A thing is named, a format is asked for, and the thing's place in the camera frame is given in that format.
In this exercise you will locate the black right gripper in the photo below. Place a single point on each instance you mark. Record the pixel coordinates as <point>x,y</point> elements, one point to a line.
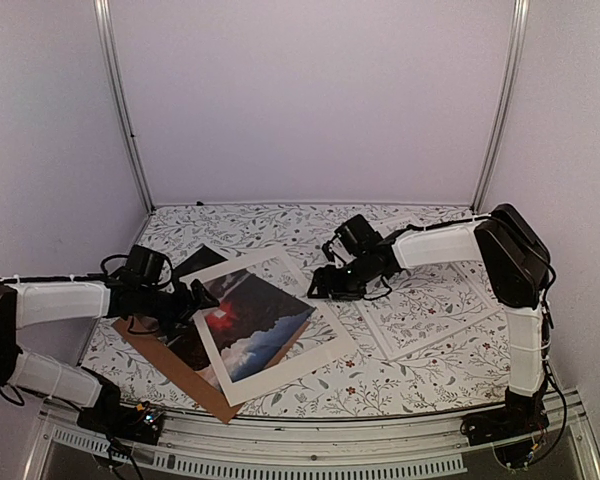
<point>321,276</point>

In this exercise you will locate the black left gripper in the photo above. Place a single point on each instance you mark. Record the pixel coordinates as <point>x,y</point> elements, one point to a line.
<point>187,308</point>

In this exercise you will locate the white mat board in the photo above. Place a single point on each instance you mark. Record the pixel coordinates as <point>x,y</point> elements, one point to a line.
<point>322,340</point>

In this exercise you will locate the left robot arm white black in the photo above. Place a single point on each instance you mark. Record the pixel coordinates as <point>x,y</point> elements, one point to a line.
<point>27,301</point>

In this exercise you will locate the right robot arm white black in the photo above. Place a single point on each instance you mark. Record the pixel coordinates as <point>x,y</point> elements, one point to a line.
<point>518,267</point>

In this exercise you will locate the dark red blue photo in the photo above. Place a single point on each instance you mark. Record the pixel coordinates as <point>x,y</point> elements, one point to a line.
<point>253,322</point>

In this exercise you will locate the brown cardboard backing board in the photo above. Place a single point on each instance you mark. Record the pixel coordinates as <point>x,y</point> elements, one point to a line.
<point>162,360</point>

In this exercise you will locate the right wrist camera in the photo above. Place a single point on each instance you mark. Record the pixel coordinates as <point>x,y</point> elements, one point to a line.
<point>357,236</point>

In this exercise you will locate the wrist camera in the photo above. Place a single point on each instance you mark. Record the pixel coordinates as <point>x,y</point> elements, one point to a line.
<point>357,236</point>
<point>143,266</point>

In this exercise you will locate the white picture frame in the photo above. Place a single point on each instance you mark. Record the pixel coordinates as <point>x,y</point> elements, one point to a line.
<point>427,304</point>

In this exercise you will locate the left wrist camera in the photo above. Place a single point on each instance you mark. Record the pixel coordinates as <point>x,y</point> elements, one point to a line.
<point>143,266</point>

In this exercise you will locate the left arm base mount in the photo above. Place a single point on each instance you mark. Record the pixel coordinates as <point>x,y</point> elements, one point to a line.
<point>141,423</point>

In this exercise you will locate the aluminium front rail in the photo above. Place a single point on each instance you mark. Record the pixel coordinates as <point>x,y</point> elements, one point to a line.
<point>197,446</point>

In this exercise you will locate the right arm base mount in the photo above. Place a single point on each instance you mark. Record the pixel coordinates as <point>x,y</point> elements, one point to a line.
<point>521,416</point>

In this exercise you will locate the left aluminium corner post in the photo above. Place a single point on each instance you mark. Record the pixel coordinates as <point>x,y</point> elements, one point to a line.
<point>106,34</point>

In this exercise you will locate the aluminium corner post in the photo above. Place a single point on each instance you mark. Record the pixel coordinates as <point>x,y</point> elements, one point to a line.
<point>514,55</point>
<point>106,34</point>

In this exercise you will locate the right aluminium corner post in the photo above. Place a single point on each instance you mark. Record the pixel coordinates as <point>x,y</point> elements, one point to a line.
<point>514,55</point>

